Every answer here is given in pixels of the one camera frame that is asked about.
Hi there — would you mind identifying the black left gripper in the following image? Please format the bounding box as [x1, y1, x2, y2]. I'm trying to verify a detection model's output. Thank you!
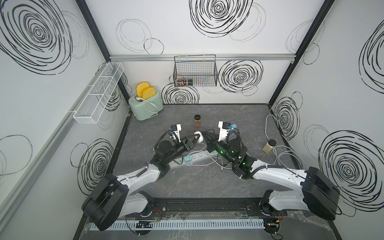
[164, 135, 199, 166]

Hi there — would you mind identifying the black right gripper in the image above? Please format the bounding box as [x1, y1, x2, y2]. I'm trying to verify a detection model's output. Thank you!
[204, 129, 236, 165]

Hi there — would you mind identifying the white round earbud case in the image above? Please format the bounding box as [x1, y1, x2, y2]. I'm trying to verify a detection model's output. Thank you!
[194, 131, 204, 143]

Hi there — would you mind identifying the white power strip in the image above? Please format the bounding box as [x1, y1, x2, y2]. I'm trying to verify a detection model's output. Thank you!
[169, 151, 218, 169]

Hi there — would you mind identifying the white charging cable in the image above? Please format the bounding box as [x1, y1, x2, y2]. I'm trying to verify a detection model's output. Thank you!
[185, 143, 235, 171]

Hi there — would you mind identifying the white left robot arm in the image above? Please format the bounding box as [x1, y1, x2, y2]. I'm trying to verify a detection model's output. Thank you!
[81, 131, 203, 231]

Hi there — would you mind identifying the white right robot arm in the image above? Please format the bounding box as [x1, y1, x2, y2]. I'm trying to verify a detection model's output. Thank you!
[202, 131, 340, 221]

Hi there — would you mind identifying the brown spice bottle black lid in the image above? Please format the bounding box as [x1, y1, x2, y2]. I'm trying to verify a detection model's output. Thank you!
[194, 115, 201, 129]

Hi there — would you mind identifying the clear jar black lid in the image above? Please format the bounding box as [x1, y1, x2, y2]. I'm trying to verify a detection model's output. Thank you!
[262, 139, 277, 154]

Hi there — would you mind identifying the mint green toaster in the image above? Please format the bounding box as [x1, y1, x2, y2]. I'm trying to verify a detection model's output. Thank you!
[129, 92, 164, 121]

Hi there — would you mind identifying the front yellow toast slice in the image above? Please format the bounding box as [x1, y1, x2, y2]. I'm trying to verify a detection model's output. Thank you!
[141, 86, 157, 100]

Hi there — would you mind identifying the yellow toast slice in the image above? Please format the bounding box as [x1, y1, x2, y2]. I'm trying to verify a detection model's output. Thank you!
[136, 82, 150, 98]
[141, 86, 157, 100]

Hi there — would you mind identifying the rear yellow toast slice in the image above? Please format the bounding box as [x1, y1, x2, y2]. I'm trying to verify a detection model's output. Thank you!
[136, 82, 150, 98]

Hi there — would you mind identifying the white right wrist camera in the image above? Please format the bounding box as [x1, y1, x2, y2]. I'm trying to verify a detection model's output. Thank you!
[218, 121, 231, 142]

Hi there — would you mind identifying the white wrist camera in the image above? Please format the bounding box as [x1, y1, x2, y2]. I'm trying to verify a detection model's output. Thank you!
[171, 124, 182, 143]
[218, 121, 231, 142]

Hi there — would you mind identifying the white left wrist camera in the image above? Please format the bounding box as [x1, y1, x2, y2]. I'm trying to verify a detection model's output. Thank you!
[171, 124, 182, 143]

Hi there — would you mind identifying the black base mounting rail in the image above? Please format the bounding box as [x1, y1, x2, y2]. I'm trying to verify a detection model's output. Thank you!
[143, 196, 289, 218]

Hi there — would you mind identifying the black wire wall basket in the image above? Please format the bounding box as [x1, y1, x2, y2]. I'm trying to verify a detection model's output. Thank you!
[173, 55, 219, 88]

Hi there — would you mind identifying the white slotted cable duct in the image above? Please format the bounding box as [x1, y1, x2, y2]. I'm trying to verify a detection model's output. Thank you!
[107, 219, 265, 232]

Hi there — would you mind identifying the white wire wall shelf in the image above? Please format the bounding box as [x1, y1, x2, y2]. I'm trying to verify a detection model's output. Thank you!
[73, 62, 124, 124]

